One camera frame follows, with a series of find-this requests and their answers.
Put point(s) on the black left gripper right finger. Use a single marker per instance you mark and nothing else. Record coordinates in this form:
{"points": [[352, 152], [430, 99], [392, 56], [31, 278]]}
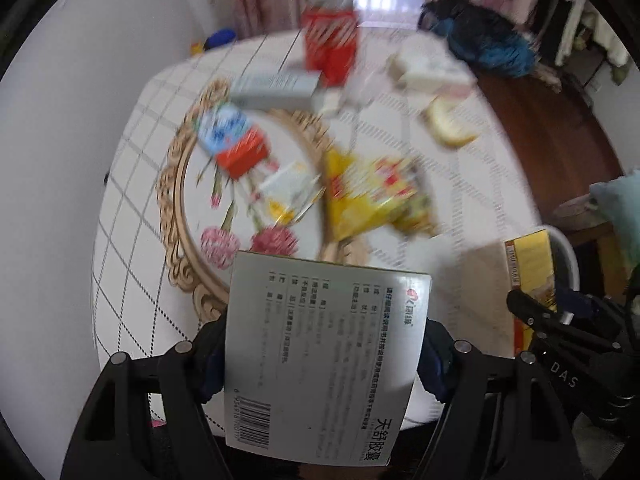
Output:
{"points": [[501, 417]]}

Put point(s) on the white crumpled tissue pack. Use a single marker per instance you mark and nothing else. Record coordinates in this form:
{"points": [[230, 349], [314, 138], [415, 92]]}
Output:
{"points": [[430, 74]]}

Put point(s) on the clear crumpled wrapper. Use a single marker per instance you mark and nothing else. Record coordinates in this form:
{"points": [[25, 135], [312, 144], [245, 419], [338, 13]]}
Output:
{"points": [[288, 193]]}

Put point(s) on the white checked floral tablecloth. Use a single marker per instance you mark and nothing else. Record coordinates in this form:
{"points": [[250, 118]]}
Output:
{"points": [[142, 298]]}

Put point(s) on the blue yellow bottle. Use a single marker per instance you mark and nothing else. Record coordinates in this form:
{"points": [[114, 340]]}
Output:
{"points": [[218, 39]]}

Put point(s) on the banana peel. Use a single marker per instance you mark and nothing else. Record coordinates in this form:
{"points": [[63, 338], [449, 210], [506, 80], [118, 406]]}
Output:
{"points": [[443, 124]]}

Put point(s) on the white medicine box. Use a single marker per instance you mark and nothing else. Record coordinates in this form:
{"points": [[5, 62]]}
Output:
{"points": [[320, 358]]}

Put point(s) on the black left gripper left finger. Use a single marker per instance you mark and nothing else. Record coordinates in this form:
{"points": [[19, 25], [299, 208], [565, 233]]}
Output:
{"points": [[144, 418]]}

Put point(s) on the red soda can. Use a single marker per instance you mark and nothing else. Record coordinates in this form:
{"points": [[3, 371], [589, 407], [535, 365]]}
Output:
{"points": [[331, 40]]}

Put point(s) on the blue sleeping bag pile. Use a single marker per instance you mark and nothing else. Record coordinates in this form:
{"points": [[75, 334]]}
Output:
{"points": [[480, 37]]}

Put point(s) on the yellow small box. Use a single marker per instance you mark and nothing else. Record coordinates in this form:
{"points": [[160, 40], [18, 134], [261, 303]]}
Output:
{"points": [[530, 266]]}

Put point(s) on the blue red snack wrapper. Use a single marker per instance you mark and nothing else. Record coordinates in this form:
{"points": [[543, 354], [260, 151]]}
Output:
{"points": [[236, 142]]}

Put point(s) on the teal bed quilt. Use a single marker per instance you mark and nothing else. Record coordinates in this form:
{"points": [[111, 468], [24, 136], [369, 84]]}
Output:
{"points": [[618, 202]]}

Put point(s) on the grey long carton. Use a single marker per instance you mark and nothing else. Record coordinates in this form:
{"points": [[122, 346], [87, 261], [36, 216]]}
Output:
{"points": [[290, 90]]}

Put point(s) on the yellow snack bag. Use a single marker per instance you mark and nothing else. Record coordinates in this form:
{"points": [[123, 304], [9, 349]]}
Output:
{"points": [[364, 194]]}

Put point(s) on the white round trash bin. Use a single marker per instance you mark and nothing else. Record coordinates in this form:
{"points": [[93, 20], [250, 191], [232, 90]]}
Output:
{"points": [[565, 264]]}

